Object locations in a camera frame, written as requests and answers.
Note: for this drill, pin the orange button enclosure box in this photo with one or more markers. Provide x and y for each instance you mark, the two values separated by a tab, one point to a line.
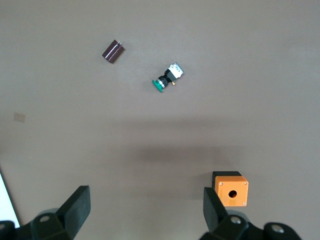
231	192

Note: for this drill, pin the green push button switch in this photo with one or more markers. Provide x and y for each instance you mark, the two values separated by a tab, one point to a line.
168	76

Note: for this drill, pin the brown tape patch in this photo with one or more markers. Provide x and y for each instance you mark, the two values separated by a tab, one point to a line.
19	117

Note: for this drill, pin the white drawer cabinet housing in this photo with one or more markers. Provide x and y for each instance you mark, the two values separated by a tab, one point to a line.
3	200

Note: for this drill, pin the dark maroon capacitor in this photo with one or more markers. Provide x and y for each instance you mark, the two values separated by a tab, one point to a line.
113	52

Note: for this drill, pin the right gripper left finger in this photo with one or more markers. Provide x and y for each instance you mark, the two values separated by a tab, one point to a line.
75	210

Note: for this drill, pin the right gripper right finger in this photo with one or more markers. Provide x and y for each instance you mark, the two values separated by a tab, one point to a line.
213	212

